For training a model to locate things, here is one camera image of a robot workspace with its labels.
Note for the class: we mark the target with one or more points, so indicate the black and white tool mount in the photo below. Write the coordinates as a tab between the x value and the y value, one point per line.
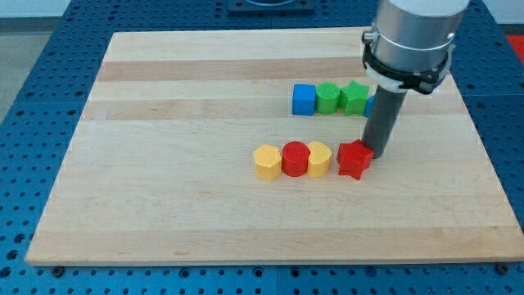
417	63

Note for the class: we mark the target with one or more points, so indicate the red cylinder block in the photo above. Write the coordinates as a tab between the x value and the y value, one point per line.
295	158

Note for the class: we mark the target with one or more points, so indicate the red star block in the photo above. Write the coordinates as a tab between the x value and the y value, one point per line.
354	159

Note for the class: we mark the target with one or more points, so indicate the yellow hexagon block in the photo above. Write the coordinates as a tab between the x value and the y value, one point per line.
268	162

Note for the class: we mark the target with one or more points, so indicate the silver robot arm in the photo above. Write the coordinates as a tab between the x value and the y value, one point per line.
430	18

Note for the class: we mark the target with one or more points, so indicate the green cylinder block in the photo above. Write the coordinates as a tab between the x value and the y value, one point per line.
327	97

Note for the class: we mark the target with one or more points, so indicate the green star block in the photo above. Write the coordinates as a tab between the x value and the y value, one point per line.
353	98

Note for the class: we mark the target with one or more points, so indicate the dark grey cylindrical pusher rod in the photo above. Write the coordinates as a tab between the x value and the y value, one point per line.
381	120

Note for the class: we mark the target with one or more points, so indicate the blue cube block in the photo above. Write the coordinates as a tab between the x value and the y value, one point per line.
303	99

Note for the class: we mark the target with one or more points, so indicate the blue block behind rod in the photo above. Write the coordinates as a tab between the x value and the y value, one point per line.
369	106

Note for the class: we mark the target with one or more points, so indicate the yellow heart block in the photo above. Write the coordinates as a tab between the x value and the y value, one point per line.
319	160

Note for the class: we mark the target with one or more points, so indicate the light wooden board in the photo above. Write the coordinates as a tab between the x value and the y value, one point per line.
160	170

